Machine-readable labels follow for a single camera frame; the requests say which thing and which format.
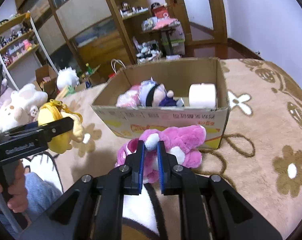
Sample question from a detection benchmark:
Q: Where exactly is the yellow round plush pouch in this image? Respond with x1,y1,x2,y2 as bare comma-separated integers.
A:
37,99,84,154

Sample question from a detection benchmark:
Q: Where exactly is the pink bear plush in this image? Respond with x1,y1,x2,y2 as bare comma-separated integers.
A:
115,125,206,183

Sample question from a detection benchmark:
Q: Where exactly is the purple haired blindfolded doll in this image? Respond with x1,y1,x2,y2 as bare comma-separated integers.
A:
140,78,184,107

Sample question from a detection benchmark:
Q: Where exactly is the pink pig roll plush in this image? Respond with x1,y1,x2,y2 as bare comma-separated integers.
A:
188,83,217,109

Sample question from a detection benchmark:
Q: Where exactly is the person's left hand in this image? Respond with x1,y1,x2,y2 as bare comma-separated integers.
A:
0,161,28,213

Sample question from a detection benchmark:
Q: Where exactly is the cream bear plush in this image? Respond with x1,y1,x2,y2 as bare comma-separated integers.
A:
0,83,48,133

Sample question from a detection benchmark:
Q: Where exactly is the brown box on floor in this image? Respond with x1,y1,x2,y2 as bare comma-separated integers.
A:
34,64,58,99

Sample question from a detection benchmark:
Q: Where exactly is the white spiky hair plush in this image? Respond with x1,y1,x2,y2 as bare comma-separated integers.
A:
56,67,79,91

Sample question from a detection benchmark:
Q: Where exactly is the beige floral blanket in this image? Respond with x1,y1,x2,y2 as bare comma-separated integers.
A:
23,59,302,239

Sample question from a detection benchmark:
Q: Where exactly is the green glass bottle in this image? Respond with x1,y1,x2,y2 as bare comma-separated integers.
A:
85,63,92,75

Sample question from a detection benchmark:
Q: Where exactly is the white display shelf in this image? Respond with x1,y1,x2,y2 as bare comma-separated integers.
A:
0,11,58,90

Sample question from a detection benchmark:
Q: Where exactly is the red paper bag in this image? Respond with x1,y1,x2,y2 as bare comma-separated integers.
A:
108,59,126,79

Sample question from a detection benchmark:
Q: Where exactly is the open cardboard box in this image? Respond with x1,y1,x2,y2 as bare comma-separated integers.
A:
92,58,229,149

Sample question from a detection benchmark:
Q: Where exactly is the wooden wardrobe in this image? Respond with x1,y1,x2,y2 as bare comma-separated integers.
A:
15,0,150,79

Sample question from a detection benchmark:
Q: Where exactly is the basket of clutter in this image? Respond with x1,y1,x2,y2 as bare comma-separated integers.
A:
133,37,162,64

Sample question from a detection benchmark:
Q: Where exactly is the small box of papers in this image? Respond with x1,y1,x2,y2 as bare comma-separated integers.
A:
166,55,181,61

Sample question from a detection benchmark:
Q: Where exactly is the small black side table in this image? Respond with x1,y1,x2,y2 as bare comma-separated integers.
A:
141,26,184,56

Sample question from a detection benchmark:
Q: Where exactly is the wooden door with mirror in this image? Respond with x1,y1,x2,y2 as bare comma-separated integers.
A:
165,0,227,47

